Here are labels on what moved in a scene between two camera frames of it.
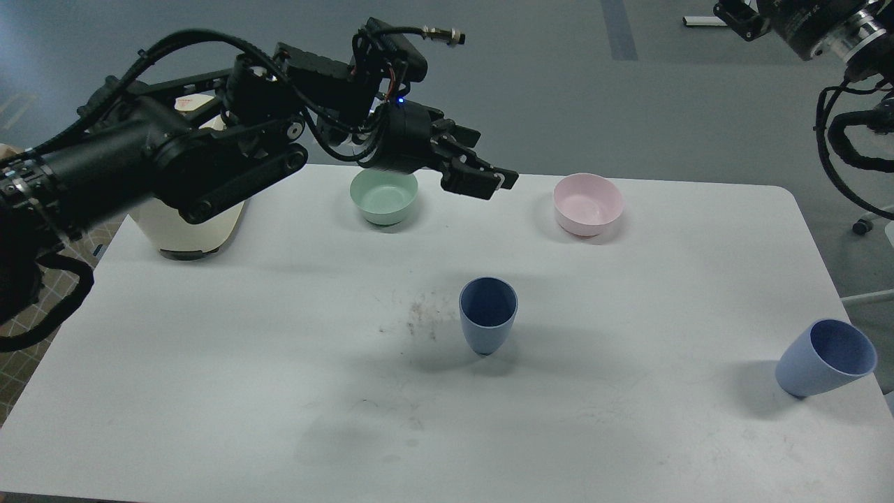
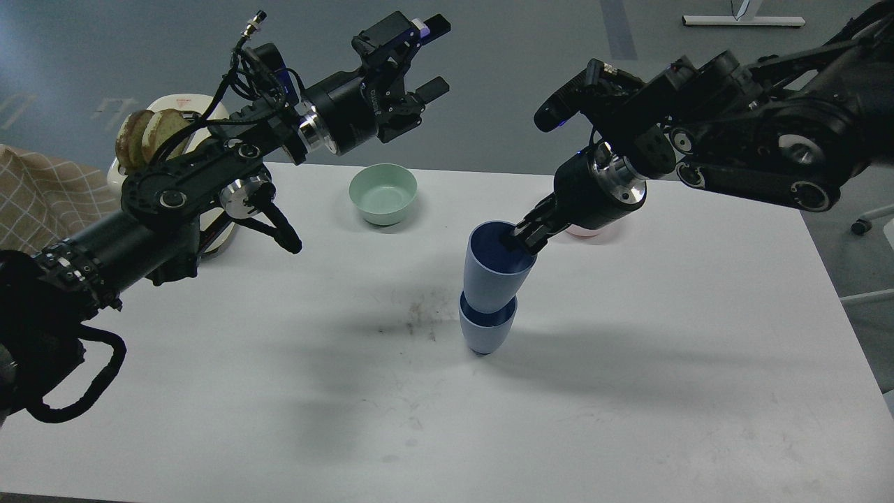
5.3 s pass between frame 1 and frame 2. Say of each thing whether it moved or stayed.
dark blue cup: stayed
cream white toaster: moved
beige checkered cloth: moved
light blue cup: moved
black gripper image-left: moved
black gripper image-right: moved
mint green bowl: stayed
